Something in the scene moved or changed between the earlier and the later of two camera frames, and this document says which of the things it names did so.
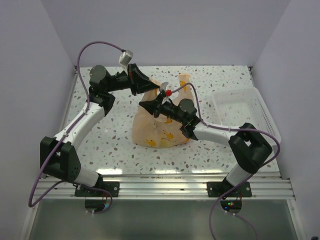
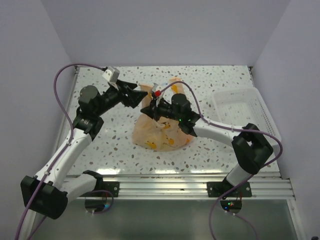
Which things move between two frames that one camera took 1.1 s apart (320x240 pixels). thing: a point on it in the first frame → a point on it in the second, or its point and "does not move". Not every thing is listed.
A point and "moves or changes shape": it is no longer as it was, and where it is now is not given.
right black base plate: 217,189 does not move
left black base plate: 112,187 does not move
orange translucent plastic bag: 160,132 moves or changes shape
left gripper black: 138,82 → 133,98
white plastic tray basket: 243,107 does not move
